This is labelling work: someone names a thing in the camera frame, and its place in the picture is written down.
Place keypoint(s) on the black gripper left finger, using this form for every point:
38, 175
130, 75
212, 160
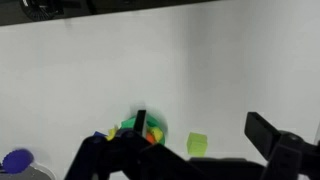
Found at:
100, 156

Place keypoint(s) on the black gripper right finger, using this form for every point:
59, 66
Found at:
286, 150

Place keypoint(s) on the dark green toy block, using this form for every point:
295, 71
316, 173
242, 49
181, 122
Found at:
128, 123

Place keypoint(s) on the blue toy block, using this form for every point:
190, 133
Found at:
99, 134

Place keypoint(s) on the yellow star toy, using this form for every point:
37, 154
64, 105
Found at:
111, 133

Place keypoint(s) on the orange toy piece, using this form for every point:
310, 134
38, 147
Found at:
150, 137

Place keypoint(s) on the yellow toy piece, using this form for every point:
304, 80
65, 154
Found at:
156, 133

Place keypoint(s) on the green plastic bowl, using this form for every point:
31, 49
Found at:
161, 128

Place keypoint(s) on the light green toy block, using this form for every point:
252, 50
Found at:
197, 144

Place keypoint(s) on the grey metal plate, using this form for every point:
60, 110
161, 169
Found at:
31, 172

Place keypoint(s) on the purple round lid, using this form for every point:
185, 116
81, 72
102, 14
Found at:
16, 161

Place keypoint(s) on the black ribbed round knob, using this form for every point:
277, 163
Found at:
40, 10

